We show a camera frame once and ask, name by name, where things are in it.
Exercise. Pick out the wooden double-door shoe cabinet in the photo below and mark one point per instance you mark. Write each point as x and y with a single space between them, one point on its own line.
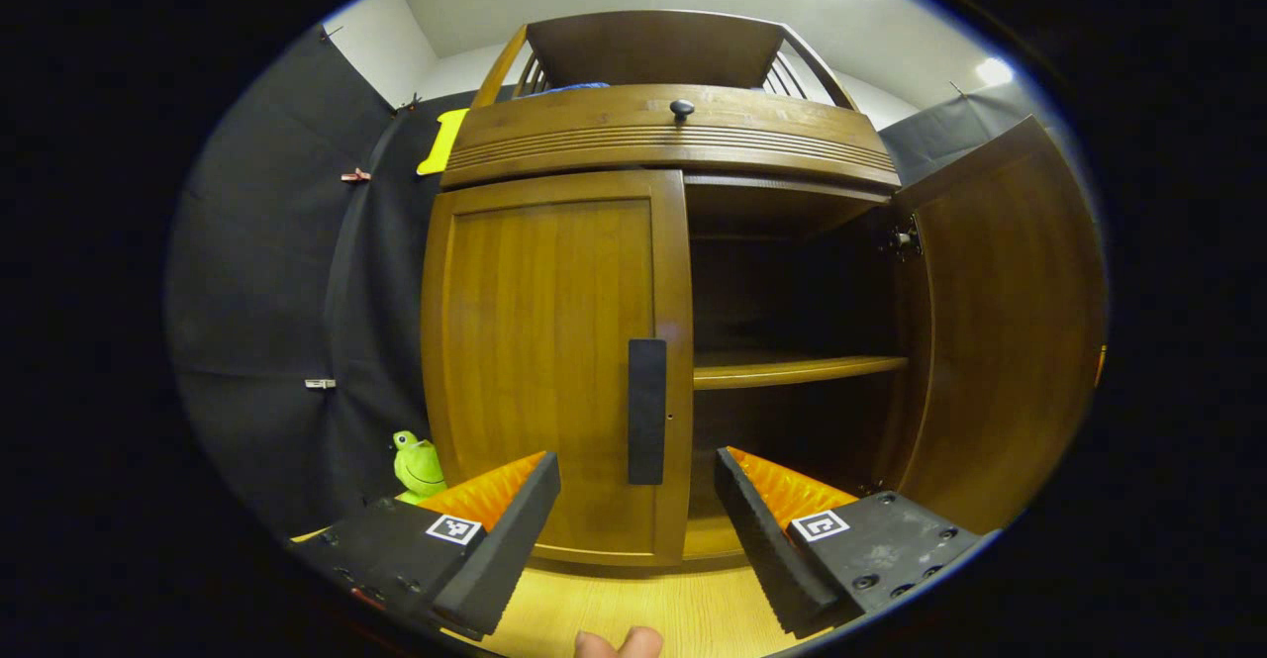
653 45

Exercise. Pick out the metal door hinge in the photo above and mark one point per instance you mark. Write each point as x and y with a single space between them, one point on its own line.
904 240

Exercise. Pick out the wooden cabinet drawer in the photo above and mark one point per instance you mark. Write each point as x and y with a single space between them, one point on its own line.
594 119

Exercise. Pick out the wooden shoe cabinet door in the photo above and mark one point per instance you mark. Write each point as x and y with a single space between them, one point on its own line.
1000 341
535 341

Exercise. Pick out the blue cloth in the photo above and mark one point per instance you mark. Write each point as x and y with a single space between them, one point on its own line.
579 87

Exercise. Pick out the small ceiling light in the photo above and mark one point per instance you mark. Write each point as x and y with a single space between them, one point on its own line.
994 71

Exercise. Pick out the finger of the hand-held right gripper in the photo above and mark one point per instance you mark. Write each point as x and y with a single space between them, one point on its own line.
1100 366

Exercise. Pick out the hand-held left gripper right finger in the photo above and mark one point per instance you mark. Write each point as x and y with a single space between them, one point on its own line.
767 549

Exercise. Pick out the red clip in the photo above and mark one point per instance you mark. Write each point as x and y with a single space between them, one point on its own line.
356 176

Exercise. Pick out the green frog plush toy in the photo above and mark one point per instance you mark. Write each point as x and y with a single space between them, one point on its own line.
418 470

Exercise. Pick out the wooden inner shelf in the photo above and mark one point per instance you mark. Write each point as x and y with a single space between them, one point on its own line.
782 373

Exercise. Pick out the black round drawer knob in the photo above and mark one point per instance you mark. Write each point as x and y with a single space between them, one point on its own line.
682 108

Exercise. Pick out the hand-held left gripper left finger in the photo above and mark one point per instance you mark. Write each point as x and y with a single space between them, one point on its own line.
505 559

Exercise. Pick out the black clip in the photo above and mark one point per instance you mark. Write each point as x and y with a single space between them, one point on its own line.
408 104

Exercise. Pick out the silver clip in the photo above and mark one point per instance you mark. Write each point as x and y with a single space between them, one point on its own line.
321 384

